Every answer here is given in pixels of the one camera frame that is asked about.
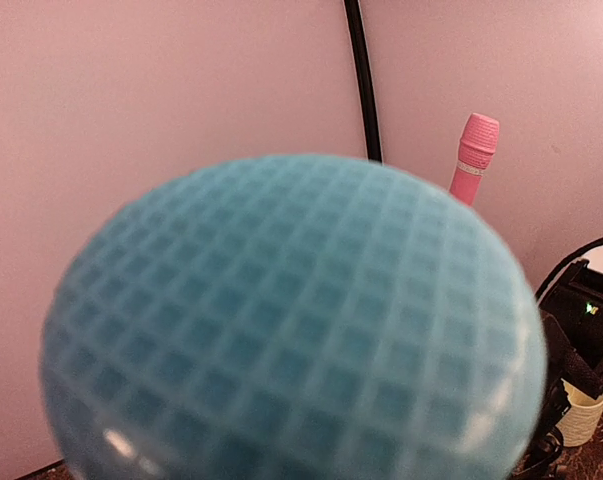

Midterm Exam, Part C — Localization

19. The blue microphone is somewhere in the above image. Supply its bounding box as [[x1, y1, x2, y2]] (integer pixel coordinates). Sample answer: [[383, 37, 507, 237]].
[[40, 155, 546, 479]]

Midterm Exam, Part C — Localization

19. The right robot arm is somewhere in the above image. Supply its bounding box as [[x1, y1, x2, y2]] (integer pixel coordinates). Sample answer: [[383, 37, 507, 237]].
[[511, 236, 603, 479]]

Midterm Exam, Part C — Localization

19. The pink microphone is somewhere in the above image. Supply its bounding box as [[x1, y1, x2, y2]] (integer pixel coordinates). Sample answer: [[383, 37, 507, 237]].
[[449, 113, 500, 206]]

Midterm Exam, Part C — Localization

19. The cream ribbed mug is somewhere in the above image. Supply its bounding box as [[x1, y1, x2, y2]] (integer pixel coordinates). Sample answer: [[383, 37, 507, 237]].
[[557, 381, 603, 448]]

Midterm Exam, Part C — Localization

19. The black right corner post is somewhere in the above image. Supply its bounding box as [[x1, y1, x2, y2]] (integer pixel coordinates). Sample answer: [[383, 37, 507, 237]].
[[343, 0, 383, 163]]

